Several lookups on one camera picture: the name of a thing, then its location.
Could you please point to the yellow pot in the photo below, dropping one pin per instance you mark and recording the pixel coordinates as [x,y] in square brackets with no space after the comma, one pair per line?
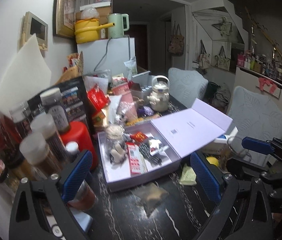
[89,30]

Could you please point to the clear bag with snack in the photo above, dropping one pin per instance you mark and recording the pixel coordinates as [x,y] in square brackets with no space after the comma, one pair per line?
[150,197]

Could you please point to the brown ceramic mug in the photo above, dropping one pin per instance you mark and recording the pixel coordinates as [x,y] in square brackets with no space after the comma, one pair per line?
[138,102]

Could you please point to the black white checkered scrunchie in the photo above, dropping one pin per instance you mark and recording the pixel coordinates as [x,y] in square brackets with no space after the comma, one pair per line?
[145,152]

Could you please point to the clear bag with pink yarn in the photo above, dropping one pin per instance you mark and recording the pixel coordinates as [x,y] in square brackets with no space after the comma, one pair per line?
[114,135]

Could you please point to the blue white tube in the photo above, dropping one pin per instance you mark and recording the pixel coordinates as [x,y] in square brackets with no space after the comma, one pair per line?
[72,150]

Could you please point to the red white packet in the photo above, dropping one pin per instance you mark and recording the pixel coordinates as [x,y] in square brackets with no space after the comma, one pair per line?
[137,164]

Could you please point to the lavender gift box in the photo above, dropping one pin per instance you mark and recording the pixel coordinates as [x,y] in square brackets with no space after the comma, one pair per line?
[181,133]

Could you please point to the yellow lemon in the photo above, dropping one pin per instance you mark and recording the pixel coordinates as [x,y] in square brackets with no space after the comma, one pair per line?
[213,161]

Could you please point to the green electric kettle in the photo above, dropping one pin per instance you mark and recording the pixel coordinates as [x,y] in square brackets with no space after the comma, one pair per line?
[121,24]

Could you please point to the red plastic container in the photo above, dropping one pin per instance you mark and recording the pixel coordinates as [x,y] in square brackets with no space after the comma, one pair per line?
[79,133]

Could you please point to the silver foil snack bag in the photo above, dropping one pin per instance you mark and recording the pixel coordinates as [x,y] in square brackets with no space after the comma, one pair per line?
[156,146]

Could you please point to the black product box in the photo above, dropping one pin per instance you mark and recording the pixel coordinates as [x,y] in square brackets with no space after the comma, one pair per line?
[74,99]

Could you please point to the white mini fridge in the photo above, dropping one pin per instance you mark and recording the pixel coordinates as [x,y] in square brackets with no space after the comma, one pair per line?
[107,55]

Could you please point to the white box of vials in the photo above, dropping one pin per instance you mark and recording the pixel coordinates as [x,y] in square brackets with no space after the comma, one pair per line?
[142,80]

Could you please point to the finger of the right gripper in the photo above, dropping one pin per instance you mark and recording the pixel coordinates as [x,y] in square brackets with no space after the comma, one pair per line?
[257,145]

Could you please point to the light blue case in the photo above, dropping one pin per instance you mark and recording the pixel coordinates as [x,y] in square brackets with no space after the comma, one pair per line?
[84,220]

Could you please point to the white cartoon kettle bottle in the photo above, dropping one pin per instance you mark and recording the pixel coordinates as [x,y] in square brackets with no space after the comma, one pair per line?
[159,97]

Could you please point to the green snack packet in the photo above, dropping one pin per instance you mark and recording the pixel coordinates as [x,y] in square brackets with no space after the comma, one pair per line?
[188,176]

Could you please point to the brown spice jar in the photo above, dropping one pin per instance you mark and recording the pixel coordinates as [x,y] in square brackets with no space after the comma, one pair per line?
[36,151]

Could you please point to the glass mug with spoon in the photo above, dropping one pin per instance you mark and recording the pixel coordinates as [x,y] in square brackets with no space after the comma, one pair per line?
[228,152]

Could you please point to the wall intercom panel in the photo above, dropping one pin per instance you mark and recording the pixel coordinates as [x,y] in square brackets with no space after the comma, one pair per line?
[32,25]

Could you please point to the framed picture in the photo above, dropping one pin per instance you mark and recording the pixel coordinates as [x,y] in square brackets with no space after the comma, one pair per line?
[64,17]

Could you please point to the red candy packet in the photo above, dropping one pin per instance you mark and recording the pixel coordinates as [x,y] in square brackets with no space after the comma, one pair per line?
[138,137]

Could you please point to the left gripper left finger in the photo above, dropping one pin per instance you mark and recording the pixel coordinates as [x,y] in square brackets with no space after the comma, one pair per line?
[28,219]

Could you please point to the clear jar orange contents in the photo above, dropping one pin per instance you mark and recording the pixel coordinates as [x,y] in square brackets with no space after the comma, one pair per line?
[85,198]

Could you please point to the grey leaf chair cushion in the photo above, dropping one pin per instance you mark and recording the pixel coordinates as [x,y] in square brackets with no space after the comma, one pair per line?
[256,116]

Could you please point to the checkered cloth with pompoms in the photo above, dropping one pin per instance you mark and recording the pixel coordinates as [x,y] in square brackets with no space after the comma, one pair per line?
[118,154]

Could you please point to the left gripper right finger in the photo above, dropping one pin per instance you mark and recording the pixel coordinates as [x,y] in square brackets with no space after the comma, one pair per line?
[241,211]

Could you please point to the purple wrapped candy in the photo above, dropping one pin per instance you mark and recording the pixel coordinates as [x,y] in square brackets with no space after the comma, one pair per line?
[145,111]

